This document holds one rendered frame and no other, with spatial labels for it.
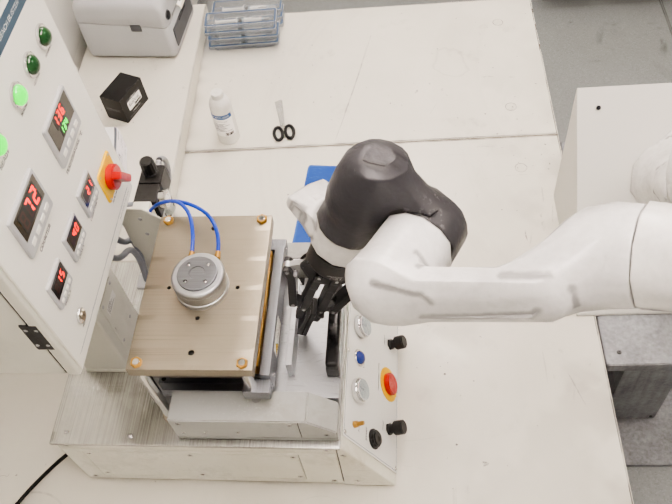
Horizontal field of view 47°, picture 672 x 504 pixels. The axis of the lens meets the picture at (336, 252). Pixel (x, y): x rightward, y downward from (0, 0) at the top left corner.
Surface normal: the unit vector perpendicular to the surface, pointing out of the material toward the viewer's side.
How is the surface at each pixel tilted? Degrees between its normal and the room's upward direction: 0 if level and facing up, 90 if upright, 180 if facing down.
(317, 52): 0
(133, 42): 91
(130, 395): 0
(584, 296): 71
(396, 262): 17
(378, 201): 92
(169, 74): 0
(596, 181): 45
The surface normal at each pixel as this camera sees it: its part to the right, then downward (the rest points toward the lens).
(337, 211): -0.65, 0.49
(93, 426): -0.09, -0.58
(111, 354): -0.05, 0.81
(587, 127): -0.07, 0.16
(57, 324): 0.99, -0.01
